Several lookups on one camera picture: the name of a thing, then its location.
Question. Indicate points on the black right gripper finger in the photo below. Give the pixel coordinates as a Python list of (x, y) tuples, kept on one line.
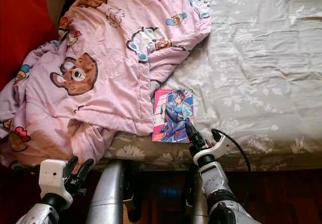
[(190, 133), (196, 132)]

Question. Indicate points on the large red pillow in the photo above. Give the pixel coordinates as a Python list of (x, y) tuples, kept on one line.
[(25, 27)]

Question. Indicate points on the silver left robot leg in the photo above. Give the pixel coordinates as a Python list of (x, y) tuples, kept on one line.
[(105, 194)]

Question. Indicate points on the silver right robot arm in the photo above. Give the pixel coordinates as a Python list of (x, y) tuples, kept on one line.
[(216, 181)]

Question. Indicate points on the pink cartoon blanket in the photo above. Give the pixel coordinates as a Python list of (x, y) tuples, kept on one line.
[(115, 98)]

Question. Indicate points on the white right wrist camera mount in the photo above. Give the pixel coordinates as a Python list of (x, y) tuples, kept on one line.
[(221, 144)]

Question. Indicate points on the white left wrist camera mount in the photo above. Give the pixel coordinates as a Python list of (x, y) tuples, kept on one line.
[(53, 178)]

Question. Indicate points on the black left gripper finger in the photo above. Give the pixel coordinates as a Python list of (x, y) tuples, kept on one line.
[(86, 169), (70, 166)]

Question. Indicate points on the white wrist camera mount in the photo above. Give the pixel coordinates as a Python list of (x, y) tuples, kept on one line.
[(53, 178), (221, 144)]

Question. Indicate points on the colourful manga book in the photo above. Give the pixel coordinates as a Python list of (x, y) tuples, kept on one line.
[(173, 113)]

